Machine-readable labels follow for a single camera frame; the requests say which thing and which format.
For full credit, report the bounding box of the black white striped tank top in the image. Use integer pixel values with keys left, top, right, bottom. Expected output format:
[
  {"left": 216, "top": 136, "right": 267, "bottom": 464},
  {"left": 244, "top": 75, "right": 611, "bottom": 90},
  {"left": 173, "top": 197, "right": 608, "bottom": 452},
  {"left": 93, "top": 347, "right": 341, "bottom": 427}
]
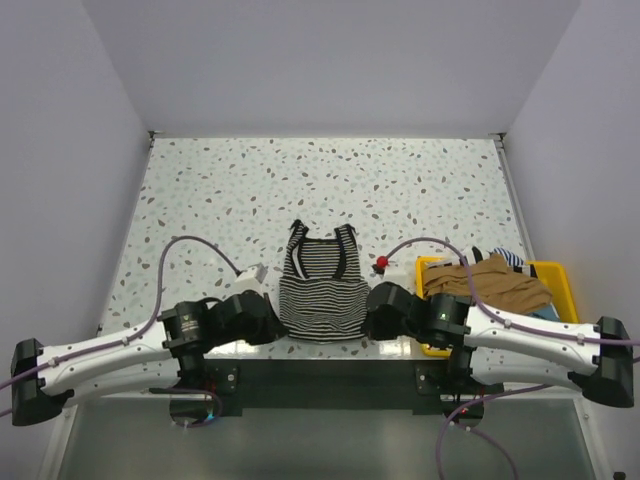
[{"left": 279, "top": 220, "right": 370, "bottom": 344}]

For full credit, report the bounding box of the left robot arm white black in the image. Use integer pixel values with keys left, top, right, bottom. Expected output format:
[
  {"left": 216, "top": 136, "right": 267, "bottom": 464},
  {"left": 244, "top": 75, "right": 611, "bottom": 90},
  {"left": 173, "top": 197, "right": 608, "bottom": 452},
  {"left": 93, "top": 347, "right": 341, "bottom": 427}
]
[{"left": 1, "top": 290, "right": 287, "bottom": 426}]

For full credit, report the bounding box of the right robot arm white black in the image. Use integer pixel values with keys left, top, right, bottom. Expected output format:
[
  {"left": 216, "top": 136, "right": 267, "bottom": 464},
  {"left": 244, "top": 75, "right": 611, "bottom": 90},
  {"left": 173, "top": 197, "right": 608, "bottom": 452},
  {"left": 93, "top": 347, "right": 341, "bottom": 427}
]
[{"left": 363, "top": 282, "right": 635, "bottom": 408}]

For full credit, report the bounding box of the navy white striped tank top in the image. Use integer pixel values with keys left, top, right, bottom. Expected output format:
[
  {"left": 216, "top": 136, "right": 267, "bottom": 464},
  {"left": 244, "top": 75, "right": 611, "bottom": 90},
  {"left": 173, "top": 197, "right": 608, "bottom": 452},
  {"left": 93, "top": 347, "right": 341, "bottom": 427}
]
[{"left": 462, "top": 246, "right": 538, "bottom": 278}]

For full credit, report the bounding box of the tan tank top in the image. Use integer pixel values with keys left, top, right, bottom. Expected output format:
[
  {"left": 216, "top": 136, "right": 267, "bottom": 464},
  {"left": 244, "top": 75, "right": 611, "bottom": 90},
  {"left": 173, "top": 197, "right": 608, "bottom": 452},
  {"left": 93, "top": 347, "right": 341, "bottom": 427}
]
[{"left": 422, "top": 254, "right": 553, "bottom": 314}]

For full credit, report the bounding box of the blue tank top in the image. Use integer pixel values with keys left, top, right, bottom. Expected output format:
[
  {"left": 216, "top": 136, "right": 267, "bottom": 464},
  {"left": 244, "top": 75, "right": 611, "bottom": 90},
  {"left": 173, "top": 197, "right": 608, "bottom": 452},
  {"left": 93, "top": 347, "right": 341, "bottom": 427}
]
[{"left": 529, "top": 304, "right": 560, "bottom": 322}]

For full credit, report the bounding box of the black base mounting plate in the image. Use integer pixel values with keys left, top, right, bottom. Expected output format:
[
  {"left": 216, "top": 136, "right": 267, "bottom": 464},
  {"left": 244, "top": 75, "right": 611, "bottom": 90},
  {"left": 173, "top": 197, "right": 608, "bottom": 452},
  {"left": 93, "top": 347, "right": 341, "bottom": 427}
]
[{"left": 148, "top": 357, "right": 506, "bottom": 419}]

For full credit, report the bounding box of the yellow plastic bin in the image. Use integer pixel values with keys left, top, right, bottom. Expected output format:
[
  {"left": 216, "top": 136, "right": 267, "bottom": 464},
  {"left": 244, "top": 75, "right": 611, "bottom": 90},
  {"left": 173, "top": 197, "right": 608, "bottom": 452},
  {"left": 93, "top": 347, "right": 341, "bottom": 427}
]
[{"left": 414, "top": 256, "right": 581, "bottom": 357}]

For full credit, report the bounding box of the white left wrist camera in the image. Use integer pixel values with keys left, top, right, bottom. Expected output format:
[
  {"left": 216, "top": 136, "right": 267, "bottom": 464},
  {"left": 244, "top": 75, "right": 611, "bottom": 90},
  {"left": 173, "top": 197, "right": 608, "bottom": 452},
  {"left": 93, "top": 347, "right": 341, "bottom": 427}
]
[{"left": 231, "top": 263, "right": 268, "bottom": 294}]

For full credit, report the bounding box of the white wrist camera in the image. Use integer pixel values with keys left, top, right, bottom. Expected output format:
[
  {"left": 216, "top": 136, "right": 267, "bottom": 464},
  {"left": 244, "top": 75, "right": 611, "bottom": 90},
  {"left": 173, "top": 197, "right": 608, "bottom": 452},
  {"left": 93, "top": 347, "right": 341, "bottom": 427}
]
[
  {"left": 231, "top": 263, "right": 268, "bottom": 294},
  {"left": 372, "top": 256, "right": 416, "bottom": 293}
]

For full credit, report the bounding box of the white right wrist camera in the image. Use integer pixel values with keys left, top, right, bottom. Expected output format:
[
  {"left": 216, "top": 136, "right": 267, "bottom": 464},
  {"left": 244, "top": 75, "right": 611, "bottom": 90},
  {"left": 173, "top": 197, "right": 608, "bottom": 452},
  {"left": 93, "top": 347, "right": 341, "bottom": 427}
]
[{"left": 372, "top": 256, "right": 416, "bottom": 293}]

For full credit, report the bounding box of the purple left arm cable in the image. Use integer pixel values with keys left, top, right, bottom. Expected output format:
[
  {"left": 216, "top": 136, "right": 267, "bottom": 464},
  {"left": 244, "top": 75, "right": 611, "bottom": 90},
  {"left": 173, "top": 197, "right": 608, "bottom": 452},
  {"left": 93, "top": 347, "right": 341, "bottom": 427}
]
[{"left": 0, "top": 235, "right": 251, "bottom": 429}]

